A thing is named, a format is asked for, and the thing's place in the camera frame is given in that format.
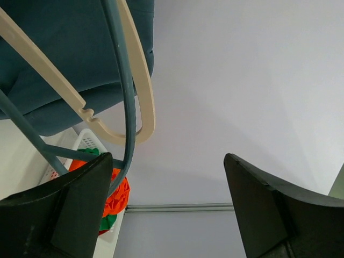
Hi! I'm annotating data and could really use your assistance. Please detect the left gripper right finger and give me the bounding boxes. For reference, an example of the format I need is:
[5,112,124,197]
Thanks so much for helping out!
[224,153,343,257]

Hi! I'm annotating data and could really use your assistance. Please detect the green t shirt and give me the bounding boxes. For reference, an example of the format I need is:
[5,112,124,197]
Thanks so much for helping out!
[78,148,118,235]

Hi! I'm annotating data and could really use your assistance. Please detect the orange t shirt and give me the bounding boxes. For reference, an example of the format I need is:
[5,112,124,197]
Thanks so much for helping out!
[69,160,131,218]

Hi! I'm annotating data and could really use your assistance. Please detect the white plastic basket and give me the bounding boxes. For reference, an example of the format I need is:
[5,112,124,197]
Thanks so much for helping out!
[44,128,125,257]

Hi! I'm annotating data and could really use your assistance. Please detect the white t shirt red print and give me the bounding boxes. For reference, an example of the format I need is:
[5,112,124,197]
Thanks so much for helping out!
[50,171,59,180]

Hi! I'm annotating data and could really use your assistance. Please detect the blue grey t shirt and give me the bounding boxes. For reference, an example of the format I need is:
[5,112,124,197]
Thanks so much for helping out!
[0,0,155,137]

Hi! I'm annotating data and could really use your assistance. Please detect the blue hanger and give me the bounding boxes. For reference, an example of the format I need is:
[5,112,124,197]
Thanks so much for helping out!
[1,1,136,195]

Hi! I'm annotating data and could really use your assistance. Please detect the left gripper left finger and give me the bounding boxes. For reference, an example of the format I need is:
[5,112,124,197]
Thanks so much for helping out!
[1,153,112,257]

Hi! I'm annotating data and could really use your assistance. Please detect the beige hanger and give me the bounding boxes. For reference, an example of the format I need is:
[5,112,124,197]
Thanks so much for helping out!
[0,0,156,147]

